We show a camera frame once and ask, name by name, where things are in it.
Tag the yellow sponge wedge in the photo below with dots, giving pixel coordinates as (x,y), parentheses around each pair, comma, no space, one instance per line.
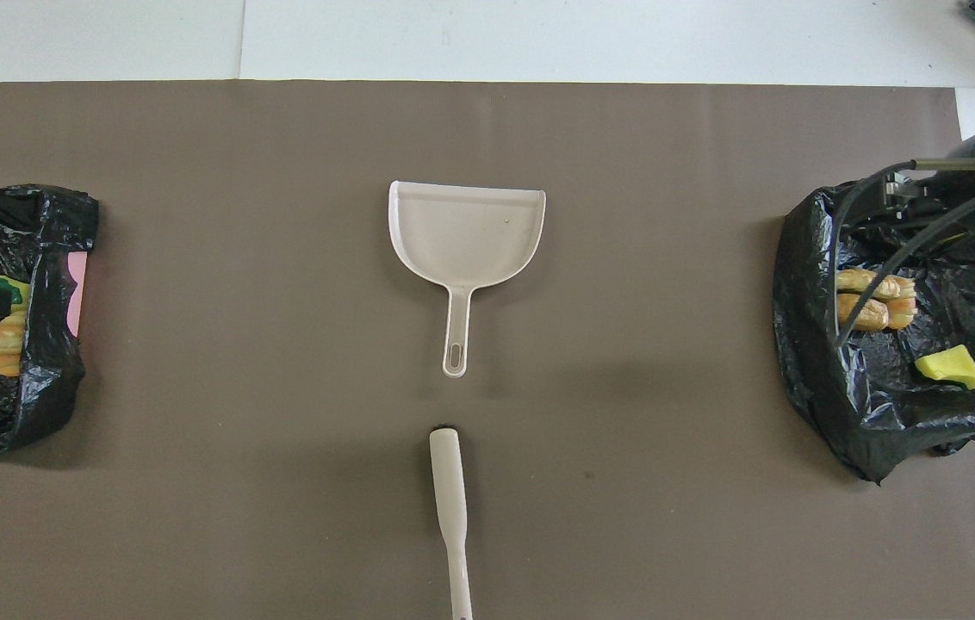
(948,366)

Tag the pink plastic bin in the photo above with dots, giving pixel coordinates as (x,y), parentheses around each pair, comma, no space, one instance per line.
(77,293)

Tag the black plastic trash bag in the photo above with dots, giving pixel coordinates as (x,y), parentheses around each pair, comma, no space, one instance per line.
(849,405)
(31,396)

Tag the yellow notched sponge piece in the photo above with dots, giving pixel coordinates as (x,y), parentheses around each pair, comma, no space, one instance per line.
(16,293)

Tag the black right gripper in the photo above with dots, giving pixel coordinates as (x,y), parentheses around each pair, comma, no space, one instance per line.
(927,194)

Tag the brown sponge chunk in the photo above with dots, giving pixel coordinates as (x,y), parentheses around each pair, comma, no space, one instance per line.
(858,313)

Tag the brown table mat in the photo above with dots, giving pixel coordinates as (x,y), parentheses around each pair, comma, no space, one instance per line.
(625,430)

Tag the beige plastic dustpan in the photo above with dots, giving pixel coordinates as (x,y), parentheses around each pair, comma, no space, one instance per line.
(466,232)

